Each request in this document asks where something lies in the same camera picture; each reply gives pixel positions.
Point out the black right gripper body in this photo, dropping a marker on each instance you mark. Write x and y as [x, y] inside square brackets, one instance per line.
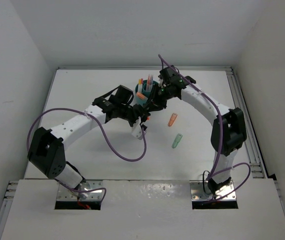
[159, 97]

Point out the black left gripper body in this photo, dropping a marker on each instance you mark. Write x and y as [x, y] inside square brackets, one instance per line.
[134, 112]

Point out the clear orange lead case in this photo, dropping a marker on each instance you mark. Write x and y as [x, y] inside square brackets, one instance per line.
[141, 96]

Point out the yellow-capped white marker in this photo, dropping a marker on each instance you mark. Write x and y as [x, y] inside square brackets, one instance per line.
[140, 85]

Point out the pink double-ended marker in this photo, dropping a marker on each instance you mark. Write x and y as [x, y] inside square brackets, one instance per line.
[147, 84]

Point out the orange correction tape dispenser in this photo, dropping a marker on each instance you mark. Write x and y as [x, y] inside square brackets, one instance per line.
[172, 119]

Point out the green correction tape dispenser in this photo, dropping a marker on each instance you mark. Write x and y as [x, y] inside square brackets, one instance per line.
[177, 140]

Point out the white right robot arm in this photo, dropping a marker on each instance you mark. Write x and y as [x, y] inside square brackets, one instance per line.
[228, 124]

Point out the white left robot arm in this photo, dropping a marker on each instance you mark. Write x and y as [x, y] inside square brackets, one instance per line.
[46, 148]

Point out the teal round desk organizer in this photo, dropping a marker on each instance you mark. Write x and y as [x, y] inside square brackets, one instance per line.
[144, 92]

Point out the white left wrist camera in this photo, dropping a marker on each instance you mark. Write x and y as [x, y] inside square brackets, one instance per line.
[136, 130]

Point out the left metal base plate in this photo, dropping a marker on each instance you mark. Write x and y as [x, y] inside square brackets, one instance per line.
[91, 190]

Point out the aluminium table edge rail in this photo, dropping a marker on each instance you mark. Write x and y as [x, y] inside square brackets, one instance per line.
[255, 158]

